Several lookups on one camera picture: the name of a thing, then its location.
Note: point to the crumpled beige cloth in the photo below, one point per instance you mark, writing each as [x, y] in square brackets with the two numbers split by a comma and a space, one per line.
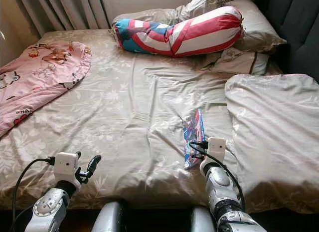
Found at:
[204, 3]

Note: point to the silver robot leg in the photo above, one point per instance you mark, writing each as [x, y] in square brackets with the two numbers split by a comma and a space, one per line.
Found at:
[202, 223]
[109, 219]

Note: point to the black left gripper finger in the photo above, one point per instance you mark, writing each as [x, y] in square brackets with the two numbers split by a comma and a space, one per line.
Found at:
[79, 154]
[95, 163]

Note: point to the beige floral bedsheet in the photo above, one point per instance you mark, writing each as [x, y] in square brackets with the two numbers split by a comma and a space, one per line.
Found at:
[139, 117]

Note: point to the colourful comic book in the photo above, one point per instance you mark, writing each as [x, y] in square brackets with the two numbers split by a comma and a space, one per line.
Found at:
[192, 137]

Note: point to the silver robot right leg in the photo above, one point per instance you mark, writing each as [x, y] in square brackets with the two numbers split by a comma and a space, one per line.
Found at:
[202, 223]

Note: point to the pink cartoon print blanket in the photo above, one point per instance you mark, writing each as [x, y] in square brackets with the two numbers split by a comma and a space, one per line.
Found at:
[40, 77]

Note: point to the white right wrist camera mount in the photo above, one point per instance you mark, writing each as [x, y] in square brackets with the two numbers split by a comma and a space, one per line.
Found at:
[217, 148]

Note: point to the dark blue headboard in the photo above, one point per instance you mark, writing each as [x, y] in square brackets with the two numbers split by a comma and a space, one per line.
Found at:
[296, 27]

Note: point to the large beige floral pillow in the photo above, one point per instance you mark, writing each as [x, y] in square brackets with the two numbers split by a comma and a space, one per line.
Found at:
[274, 127]

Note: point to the small beige white-edged pillow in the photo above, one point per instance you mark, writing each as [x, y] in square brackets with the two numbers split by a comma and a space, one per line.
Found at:
[239, 62]

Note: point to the grey curtain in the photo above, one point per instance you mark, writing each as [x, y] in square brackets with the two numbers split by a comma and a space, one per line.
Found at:
[60, 10]

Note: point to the red white blue bolster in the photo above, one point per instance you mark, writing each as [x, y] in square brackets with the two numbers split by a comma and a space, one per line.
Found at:
[194, 35]

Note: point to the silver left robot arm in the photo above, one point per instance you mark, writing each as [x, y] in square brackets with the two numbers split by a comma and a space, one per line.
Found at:
[47, 209]

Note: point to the silver robot left leg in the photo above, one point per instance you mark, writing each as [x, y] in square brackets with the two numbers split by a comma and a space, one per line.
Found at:
[109, 219]

